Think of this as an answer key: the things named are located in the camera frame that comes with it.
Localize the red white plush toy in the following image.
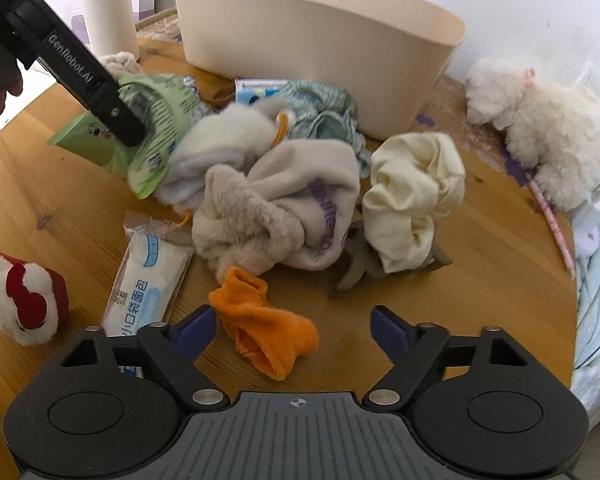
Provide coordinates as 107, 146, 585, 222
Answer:
0, 252, 71, 346

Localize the beige plastic bin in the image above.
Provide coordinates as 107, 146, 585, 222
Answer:
172, 0, 467, 142

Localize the beige fuzzy cloth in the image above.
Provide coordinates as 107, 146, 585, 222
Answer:
191, 137, 362, 277

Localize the orange sock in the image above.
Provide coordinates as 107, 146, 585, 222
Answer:
208, 266, 320, 382

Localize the floral patterned mat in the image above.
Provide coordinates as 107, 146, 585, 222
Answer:
135, 9, 184, 44

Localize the green wipes packet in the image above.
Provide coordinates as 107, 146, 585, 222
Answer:
47, 74, 202, 200

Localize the blue tissue packet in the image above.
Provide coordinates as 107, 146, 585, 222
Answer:
234, 78, 292, 107

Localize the white charger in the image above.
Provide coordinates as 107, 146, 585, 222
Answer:
575, 200, 600, 257

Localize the white fluffy plush toy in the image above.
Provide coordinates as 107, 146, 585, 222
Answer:
465, 57, 600, 212

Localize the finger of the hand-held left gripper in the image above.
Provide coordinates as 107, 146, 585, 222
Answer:
86, 81, 147, 147

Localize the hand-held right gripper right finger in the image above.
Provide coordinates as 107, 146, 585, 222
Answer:
362, 305, 531, 408

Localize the white thermos bottle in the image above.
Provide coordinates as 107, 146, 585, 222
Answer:
76, 0, 141, 61

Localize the beige fluffy scrunchie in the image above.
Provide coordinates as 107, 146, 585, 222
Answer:
100, 51, 143, 78

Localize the green plaid scrunchie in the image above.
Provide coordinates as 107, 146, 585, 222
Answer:
275, 80, 374, 179

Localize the white plush cloth orange cord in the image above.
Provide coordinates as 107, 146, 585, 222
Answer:
155, 106, 282, 209

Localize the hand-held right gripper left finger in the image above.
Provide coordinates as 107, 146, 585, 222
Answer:
60, 305, 232, 408

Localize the pink pencil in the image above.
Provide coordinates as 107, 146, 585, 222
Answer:
527, 177, 577, 281

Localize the cream scrunchie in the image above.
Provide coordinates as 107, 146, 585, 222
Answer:
362, 132, 467, 275

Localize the person's left hand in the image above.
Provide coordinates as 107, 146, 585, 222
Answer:
0, 72, 25, 116

